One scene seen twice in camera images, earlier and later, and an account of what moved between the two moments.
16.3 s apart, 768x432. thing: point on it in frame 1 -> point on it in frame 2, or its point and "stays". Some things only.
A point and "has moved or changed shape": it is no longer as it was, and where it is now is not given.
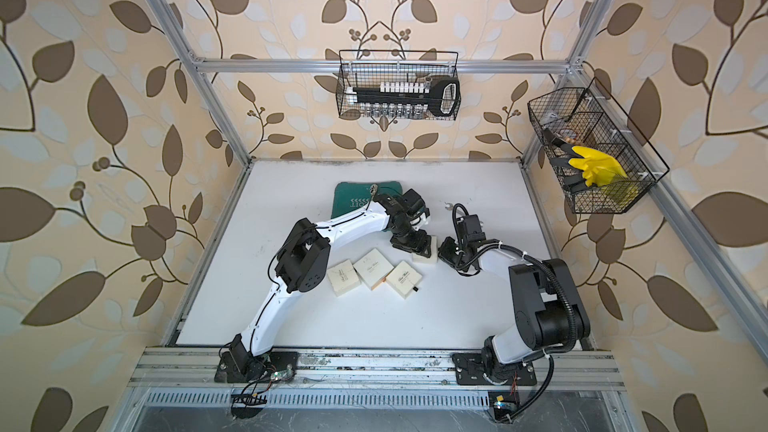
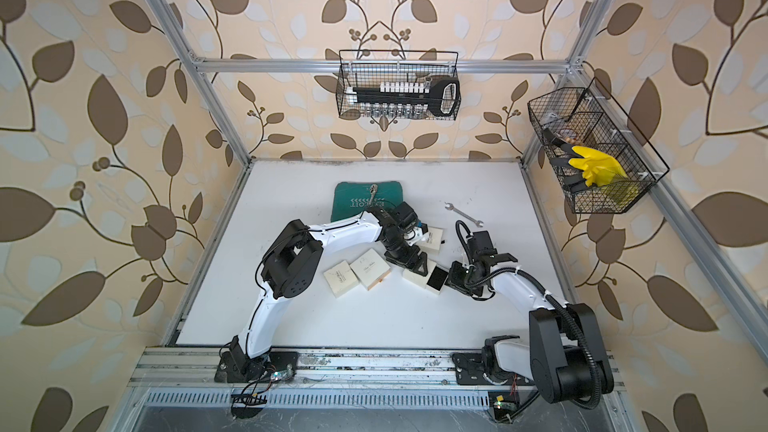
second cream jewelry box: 373,267 stays
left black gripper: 420,246 -> 409,261
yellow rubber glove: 600,170 stays
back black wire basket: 398,85 stays
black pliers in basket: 573,181 stays
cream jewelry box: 433,253 has moved or changed shape
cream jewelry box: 343,277 stays
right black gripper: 444,253 -> 453,279
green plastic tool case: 348,196 stays
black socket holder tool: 409,98 stays
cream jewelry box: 404,279 -> 431,281
